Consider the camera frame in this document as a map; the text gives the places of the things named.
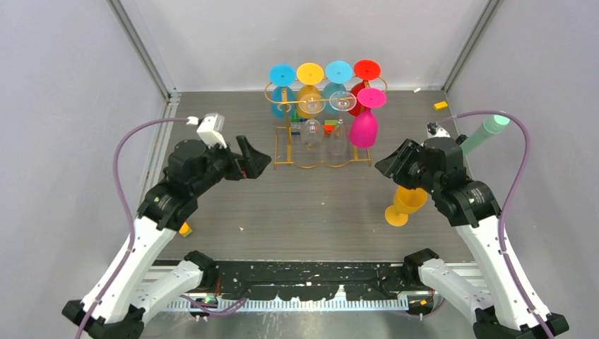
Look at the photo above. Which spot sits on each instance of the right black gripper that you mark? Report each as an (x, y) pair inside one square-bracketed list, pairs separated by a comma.
[(390, 166)]

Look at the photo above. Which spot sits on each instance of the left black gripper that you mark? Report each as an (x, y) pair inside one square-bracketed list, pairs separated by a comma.
[(251, 167)]

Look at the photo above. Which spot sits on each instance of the orange front wine glass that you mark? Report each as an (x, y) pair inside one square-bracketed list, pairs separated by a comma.
[(405, 203)]

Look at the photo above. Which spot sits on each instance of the clear wine glass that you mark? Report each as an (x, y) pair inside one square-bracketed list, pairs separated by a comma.
[(340, 126), (312, 132)]

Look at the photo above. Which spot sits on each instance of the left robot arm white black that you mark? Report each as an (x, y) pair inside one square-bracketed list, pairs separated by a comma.
[(117, 306)]

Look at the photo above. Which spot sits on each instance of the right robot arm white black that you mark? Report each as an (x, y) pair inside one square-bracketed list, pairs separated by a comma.
[(506, 309)]

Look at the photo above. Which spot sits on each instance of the magenta wine glass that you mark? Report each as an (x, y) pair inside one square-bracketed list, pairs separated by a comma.
[(365, 127)]

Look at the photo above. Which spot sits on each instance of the yellow back wine glass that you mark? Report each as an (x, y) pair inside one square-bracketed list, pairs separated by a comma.
[(310, 74)]

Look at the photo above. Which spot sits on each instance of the blue back wine glass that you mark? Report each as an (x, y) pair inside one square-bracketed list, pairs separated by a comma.
[(281, 76)]

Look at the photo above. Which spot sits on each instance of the red back wine glass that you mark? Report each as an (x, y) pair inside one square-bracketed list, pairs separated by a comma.
[(366, 70)]

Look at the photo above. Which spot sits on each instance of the teal back wine glass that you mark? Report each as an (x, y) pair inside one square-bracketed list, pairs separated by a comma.
[(338, 73)]

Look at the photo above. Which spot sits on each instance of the blue green toy bricks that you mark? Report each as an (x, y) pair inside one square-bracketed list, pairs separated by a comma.
[(296, 124)]

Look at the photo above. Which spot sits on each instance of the red green toy bricks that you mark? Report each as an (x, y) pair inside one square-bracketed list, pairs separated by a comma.
[(330, 127)]

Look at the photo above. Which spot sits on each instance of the yellow small block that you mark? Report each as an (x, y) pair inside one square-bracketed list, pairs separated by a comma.
[(440, 105)]

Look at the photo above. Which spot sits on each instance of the orange block on table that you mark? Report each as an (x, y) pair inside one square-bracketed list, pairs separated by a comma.
[(185, 230)]

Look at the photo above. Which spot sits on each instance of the mint green cylinder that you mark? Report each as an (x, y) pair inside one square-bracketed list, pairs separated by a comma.
[(491, 126)]

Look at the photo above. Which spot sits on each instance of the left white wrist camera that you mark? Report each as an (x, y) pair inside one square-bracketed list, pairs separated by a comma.
[(209, 129)]

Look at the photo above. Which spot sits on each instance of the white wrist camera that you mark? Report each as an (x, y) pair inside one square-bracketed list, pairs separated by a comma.
[(436, 131), (209, 129)]

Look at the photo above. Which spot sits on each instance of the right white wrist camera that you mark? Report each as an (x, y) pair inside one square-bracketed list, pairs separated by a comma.
[(436, 131)]

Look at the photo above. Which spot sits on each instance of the gold wire glass rack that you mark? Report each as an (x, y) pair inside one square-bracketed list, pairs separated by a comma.
[(290, 150)]

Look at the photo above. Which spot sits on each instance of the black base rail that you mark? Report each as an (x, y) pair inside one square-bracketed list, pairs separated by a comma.
[(315, 286)]

